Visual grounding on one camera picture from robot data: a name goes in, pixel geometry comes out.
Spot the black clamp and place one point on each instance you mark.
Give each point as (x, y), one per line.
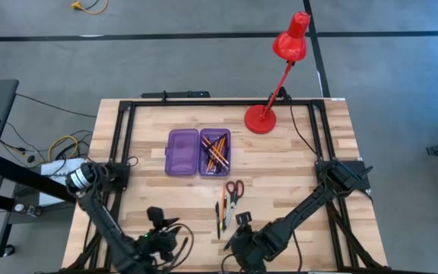
(284, 95)

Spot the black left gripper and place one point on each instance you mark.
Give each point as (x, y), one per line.
(160, 245)

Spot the red and black scissors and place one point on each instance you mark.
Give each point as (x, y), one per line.
(234, 198)

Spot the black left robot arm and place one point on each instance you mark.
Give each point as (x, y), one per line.
(105, 220)

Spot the black bar with small light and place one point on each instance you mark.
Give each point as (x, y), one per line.
(177, 94)

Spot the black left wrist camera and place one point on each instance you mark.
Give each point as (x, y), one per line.
(155, 215)

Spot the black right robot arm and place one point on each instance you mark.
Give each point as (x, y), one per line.
(306, 213)

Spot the white paper box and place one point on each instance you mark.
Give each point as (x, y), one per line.
(57, 169)

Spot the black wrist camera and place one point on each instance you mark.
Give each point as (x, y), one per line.
(243, 218)
(155, 215)

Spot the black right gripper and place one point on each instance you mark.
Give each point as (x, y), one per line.
(251, 249)

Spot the small round white device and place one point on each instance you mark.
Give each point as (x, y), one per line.
(19, 207)

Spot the purple translucent plastic supply box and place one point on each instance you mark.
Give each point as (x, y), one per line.
(181, 152)

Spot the red desk lamp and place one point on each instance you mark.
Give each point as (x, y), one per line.
(259, 120)

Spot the black caster wheel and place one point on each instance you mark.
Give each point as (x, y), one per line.
(9, 250)

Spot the orange pencil with yellow eraser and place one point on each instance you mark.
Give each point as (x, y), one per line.
(223, 205)

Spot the black desk beam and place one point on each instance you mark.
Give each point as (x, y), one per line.
(32, 177)

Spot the black aluminium table frame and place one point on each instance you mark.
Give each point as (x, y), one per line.
(188, 103)

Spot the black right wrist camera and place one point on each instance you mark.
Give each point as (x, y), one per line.
(243, 218)

